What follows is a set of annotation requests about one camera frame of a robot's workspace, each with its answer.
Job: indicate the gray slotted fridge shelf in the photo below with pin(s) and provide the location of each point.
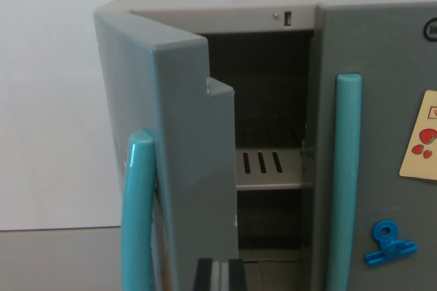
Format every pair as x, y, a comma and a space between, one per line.
273, 178

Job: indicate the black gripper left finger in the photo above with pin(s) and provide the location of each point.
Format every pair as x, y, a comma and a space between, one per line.
204, 277

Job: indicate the cream strawberry note sticker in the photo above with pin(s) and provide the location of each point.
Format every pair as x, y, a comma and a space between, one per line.
421, 164

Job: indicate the gray fridge door with stickers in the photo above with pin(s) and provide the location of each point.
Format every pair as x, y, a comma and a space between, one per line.
385, 65

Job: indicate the gray toy fridge cabinet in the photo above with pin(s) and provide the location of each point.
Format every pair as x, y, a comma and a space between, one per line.
239, 17

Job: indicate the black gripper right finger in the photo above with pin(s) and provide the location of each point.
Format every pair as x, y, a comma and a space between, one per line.
237, 277

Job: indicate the blue clip magnet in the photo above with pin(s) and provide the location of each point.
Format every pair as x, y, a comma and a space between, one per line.
392, 249

